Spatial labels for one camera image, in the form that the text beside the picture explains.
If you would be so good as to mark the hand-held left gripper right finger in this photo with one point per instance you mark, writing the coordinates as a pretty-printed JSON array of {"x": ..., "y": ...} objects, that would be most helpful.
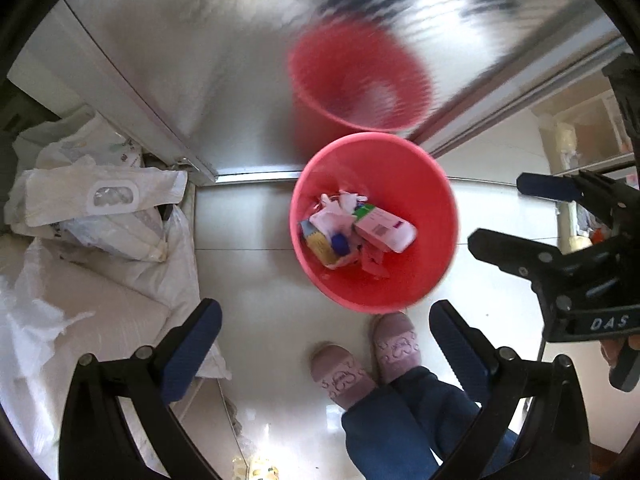
[{"x": 460, "y": 355}]

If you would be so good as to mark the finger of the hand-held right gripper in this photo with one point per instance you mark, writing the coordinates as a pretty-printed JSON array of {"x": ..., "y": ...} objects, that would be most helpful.
[
  {"x": 510, "y": 252},
  {"x": 545, "y": 187}
]

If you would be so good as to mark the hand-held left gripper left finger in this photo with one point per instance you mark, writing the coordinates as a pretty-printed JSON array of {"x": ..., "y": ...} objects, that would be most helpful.
[{"x": 192, "y": 350}]

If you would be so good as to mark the red plastic bin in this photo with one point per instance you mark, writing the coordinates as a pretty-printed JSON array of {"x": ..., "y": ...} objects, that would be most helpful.
[{"x": 425, "y": 185}]

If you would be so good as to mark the white cardboard box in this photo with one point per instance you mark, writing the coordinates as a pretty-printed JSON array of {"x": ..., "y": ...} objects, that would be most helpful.
[{"x": 385, "y": 230}]

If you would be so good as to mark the pink plastic package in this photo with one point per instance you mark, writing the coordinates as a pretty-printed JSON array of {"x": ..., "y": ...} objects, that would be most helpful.
[{"x": 372, "y": 260}]

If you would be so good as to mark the yellow bristle scrub brush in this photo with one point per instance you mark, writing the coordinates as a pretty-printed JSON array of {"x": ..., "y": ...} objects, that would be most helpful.
[{"x": 320, "y": 248}]

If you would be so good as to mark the blue round lid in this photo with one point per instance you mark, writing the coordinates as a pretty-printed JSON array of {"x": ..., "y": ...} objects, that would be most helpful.
[{"x": 340, "y": 243}]

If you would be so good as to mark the white rubber glove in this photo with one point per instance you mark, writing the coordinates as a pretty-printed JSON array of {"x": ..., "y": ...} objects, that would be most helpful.
[{"x": 327, "y": 217}]

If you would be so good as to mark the person's right hand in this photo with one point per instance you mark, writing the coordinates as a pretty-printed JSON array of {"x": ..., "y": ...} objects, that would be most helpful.
[{"x": 609, "y": 353}]

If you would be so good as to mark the large white sack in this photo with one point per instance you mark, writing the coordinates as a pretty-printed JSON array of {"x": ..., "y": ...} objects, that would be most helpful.
[{"x": 125, "y": 305}]

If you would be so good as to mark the blue jeans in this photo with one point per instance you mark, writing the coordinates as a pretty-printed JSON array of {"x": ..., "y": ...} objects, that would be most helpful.
[{"x": 425, "y": 435}]

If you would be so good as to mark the crumpled white plastic sheet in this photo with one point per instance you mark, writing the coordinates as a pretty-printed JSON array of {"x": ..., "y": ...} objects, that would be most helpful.
[{"x": 30, "y": 325}]

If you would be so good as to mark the white package with flap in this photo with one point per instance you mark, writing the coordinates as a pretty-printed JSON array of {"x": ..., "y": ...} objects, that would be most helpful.
[{"x": 60, "y": 195}]

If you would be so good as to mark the white printed plastic bag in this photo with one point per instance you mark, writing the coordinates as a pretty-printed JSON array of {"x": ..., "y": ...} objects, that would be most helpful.
[{"x": 95, "y": 140}]

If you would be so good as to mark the metal cabinet door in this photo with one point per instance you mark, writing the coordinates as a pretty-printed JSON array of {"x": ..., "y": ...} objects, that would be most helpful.
[{"x": 200, "y": 60}]

